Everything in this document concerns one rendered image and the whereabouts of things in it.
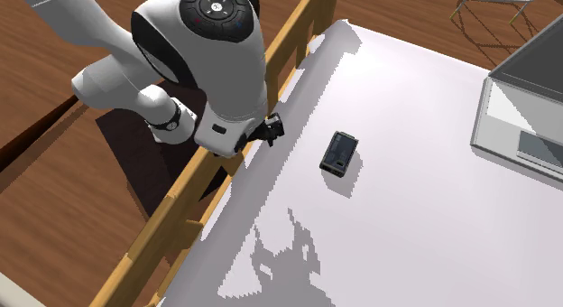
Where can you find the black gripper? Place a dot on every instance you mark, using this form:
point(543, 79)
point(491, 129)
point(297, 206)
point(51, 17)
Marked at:
point(269, 129)

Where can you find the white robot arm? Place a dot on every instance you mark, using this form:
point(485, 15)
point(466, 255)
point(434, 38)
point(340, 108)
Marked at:
point(228, 77)

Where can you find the black rectangular phone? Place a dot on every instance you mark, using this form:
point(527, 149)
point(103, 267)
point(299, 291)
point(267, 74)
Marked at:
point(338, 153)

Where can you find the dark brown robot stand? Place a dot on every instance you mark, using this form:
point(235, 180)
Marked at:
point(132, 165)

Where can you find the grey open laptop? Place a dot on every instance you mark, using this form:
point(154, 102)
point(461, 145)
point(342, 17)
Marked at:
point(499, 132)

